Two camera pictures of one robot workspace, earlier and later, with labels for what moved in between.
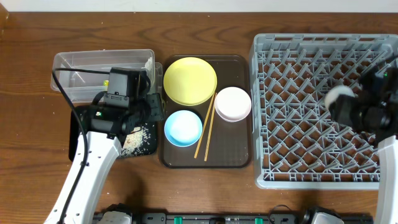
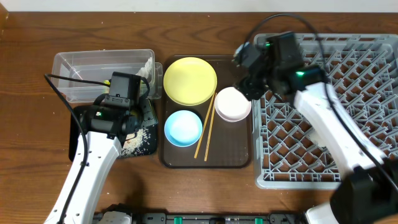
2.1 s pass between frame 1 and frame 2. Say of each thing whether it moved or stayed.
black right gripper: moved
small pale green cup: moved
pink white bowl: stayed
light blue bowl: stayed
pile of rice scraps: stayed
